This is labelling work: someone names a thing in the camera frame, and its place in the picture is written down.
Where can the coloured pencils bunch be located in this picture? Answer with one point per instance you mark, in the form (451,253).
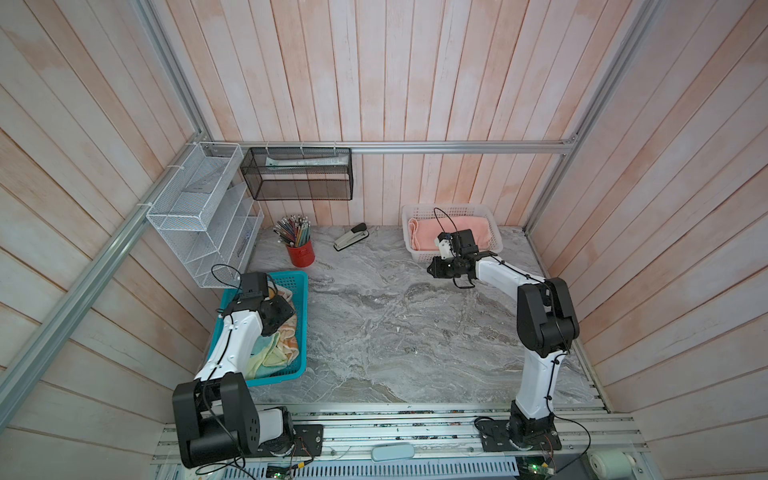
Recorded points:
(294,231)

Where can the pink towel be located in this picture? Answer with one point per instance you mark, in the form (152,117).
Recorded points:
(423,233)

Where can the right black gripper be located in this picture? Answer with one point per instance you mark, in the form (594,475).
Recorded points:
(435,269)

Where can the red pencil cup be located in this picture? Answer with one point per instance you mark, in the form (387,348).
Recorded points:
(301,256)

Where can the white tape roll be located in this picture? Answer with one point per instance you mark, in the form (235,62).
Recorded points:
(611,464)

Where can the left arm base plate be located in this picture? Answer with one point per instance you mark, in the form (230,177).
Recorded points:
(307,442)

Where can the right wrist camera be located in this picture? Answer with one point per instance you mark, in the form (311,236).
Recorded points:
(444,242)

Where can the teal plastic basket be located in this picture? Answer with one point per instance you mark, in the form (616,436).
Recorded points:
(300,282)

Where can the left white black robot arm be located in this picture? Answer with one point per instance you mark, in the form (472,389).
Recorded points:
(216,419)

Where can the white plastic basket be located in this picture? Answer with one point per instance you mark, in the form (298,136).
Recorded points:
(429,211)

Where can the orange patterned towel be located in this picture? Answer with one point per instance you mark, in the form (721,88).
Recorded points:
(289,333)

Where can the black grey stapler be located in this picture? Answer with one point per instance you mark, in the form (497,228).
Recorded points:
(356,234)

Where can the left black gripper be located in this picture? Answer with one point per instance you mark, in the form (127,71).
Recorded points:
(285,309)

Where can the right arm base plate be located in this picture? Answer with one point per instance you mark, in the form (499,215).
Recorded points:
(516,434)

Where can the white wire wall shelf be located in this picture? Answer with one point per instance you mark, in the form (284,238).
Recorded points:
(207,217)

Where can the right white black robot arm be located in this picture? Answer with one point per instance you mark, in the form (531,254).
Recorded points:
(546,324)

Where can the black mesh wall basket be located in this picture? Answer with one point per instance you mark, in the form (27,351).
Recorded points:
(299,173)

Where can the pale green towel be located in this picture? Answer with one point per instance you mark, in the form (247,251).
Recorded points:
(269,356)

